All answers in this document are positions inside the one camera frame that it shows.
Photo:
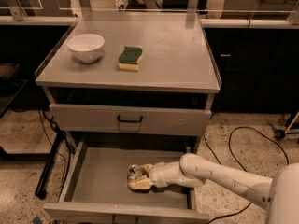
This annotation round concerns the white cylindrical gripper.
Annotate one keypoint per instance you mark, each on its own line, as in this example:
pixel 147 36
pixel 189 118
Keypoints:
pixel 156 173

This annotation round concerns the silver 7up soda can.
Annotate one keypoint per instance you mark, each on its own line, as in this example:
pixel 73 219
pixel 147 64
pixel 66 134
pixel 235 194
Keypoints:
pixel 134 173

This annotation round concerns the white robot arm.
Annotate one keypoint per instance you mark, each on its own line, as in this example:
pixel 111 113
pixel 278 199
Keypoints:
pixel 278 196

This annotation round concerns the open grey lower drawer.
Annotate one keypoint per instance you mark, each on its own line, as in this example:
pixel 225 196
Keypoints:
pixel 96 189

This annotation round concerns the closed grey upper drawer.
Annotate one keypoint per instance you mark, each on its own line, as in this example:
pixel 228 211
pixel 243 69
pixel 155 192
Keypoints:
pixel 122 119

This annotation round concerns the grey metal drawer cabinet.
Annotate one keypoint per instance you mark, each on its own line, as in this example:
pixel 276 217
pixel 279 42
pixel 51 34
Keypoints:
pixel 176 71

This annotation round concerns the black stand leg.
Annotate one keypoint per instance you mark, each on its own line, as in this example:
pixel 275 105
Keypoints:
pixel 40 191

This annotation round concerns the green and yellow sponge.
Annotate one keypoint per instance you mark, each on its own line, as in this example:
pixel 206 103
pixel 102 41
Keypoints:
pixel 130 58

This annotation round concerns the black caster wheel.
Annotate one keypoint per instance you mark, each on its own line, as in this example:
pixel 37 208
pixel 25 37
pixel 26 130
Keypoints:
pixel 279 134

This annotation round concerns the white ceramic bowl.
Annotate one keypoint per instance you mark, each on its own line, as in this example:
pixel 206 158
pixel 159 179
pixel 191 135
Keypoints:
pixel 87 48

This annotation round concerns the clear plastic water bottle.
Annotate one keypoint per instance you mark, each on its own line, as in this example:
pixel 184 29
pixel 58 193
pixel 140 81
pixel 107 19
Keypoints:
pixel 119 5

